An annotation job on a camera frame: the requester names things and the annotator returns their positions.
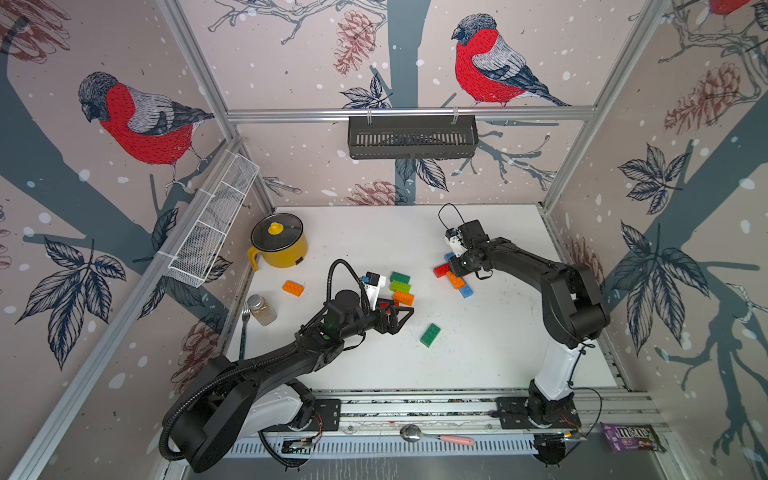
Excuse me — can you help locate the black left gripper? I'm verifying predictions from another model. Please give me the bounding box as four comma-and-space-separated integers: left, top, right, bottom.
339, 297, 414, 342

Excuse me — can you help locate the lime green lego brick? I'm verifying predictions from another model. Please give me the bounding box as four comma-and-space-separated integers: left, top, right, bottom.
389, 281, 411, 294

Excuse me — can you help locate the orange lego brick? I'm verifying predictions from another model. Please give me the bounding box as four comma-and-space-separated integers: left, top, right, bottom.
393, 291, 415, 307
282, 280, 305, 297
446, 271, 466, 290

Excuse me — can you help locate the dark green lego brick top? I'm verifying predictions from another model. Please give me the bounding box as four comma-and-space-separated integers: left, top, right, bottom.
390, 271, 410, 284

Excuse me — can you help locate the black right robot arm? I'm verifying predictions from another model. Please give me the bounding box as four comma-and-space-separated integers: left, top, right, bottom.
445, 220, 610, 427

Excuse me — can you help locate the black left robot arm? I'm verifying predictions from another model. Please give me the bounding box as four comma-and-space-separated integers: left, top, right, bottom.
158, 259, 414, 473

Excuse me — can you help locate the orange lego brick in stack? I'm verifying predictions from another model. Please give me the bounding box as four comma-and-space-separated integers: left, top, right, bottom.
393, 291, 415, 307

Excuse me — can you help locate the small glass spice jar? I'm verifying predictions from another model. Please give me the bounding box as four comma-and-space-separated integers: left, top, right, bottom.
246, 294, 277, 326

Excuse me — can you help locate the yellow pot with black lid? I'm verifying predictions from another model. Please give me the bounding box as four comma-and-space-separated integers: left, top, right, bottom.
247, 213, 309, 271

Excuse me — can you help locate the purple candy packet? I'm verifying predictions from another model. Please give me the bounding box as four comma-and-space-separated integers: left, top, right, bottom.
601, 423, 666, 453

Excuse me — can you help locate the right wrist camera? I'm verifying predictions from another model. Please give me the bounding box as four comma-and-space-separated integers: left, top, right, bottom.
445, 228, 466, 257

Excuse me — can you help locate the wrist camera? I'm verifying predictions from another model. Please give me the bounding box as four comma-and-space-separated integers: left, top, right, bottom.
445, 228, 466, 257
361, 272, 387, 310

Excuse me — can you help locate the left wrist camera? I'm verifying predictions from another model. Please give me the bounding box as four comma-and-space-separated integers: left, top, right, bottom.
361, 272, 387, 310

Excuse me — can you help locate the spoon with pink handle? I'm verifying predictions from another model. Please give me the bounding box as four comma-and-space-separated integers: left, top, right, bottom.
399, 424, 475, 447

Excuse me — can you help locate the fork with green handle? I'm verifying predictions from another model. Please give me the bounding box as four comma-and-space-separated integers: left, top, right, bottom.
238, 309, 251, 360

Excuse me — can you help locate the black hanging wire basket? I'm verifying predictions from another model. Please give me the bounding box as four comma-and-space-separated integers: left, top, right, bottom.
347, 115, 479, 160

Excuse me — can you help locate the white wire mesh shelf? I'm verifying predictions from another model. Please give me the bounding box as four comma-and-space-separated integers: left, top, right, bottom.
160, 150, 260, 288

